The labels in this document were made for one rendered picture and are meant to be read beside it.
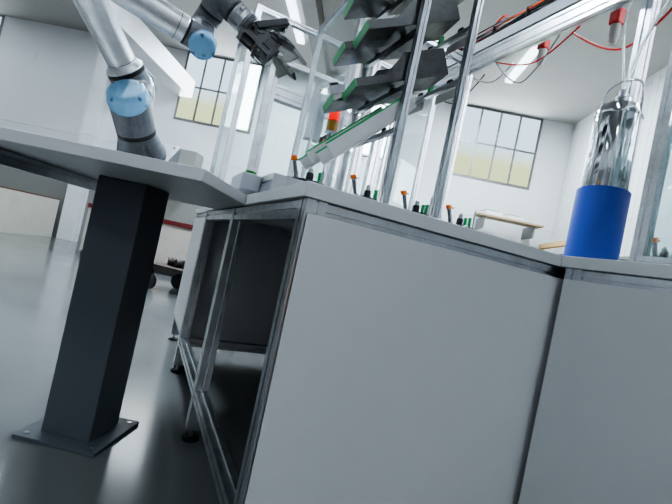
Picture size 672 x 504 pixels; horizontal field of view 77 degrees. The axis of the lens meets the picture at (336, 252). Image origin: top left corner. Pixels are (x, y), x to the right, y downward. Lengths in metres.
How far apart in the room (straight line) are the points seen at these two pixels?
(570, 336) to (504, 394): 0.22
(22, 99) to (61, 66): 1.05
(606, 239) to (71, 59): 10.38
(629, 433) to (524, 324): 0.30
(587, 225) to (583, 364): 0.53
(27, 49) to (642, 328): 11.32
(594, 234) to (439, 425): 0.80
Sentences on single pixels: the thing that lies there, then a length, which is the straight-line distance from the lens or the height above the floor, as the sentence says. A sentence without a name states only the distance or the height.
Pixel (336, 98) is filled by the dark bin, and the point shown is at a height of 1.20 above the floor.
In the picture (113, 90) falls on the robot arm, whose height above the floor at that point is 1.07.
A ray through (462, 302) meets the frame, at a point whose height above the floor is 0.69.
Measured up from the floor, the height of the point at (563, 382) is 0.55.
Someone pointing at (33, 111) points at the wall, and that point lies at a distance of 10.99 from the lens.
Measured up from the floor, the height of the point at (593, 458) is 0.41.
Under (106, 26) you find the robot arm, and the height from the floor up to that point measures 1.24.
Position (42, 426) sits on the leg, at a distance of 1.68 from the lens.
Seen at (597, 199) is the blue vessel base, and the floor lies 1.08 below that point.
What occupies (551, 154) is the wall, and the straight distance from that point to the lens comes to 9.28.
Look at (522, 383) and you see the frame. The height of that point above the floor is 0.51.
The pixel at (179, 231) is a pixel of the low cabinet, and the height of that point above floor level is 0.66.
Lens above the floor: 0.72
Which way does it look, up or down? 1 degrees up
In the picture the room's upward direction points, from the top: 12 degrees clockwise
